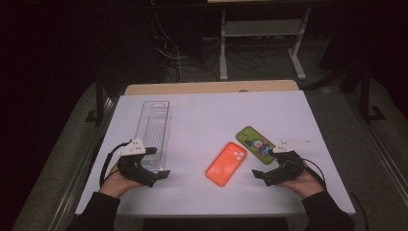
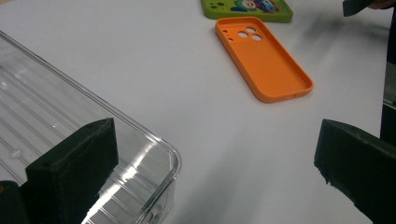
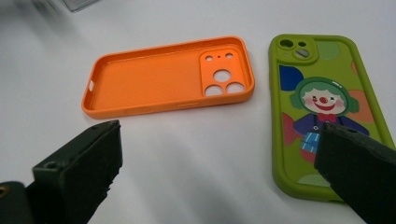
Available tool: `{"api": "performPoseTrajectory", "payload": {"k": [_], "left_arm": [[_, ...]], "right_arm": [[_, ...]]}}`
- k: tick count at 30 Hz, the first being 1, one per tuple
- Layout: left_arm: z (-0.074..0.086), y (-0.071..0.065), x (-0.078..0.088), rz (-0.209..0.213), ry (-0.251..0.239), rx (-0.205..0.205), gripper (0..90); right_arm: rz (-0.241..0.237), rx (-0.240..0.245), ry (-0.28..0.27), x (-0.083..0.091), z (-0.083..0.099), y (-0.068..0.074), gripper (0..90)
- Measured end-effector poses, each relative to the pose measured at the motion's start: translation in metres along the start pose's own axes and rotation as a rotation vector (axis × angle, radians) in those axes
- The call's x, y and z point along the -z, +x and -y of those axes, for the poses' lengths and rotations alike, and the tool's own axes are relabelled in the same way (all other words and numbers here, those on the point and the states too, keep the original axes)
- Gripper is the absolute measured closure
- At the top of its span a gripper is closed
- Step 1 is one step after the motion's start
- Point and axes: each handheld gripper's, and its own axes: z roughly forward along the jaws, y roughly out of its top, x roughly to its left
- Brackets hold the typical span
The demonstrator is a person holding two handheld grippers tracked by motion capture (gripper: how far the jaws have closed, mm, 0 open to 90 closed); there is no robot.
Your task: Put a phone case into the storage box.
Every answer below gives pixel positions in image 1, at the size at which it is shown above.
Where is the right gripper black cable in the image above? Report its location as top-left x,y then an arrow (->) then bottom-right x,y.
301,158 -> 328,191

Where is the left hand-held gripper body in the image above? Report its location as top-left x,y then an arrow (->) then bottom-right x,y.
116,138 -> 159,189

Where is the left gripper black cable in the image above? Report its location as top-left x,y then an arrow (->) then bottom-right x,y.
99,140 -> 133,189

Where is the person's left hand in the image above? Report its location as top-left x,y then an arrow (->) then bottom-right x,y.
99,164 -> 143,199

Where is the white metal desk frame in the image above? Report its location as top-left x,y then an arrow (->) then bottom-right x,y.
218,8 -> 312,81

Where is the black metal stand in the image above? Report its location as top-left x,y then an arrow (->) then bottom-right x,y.
358,64 -> 387,124
85,73 -> 108,127

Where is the clear plastic rack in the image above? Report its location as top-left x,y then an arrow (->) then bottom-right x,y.
134,100 -> 172,172

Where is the person's right hand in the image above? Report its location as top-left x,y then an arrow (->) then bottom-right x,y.
277,160 -> 325,200

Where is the green cartoon phone case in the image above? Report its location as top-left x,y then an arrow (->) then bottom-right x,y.
235,125 -> 277,166

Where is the aluminium rail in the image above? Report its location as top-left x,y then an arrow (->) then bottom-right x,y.
347,92 -> 408,201
47,95 -> 117,231

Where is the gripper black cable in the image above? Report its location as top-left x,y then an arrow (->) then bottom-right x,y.
301,158 -> 328,191
99,140 -> 133,189

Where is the tangle of floor cables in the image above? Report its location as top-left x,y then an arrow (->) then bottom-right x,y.
150,13 -> 268,81

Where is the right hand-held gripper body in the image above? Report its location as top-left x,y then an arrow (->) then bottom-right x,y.
263,139 -> 312,187

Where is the black cable beside table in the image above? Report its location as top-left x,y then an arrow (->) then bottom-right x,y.
348,191 -> 370,231

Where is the orange phone case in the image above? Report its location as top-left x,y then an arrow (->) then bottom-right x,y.
205,141 -> 248,188

